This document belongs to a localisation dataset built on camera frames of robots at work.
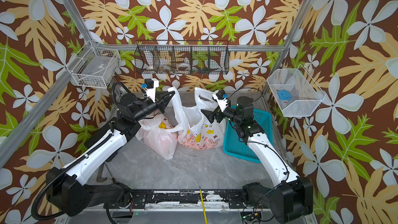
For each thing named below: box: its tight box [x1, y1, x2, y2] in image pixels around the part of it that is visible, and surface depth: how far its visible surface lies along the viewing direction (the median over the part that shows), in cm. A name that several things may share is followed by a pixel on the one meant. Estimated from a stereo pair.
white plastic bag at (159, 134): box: [135, 112, 184, 160], surface depth 85 cm
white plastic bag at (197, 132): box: [167, 86, 226, 150], surface depth 78 cm
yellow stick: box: [199, 185, 208, 224], surface depth 75 cm
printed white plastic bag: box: [115, 87, 131, 103], surface depth 125 cm
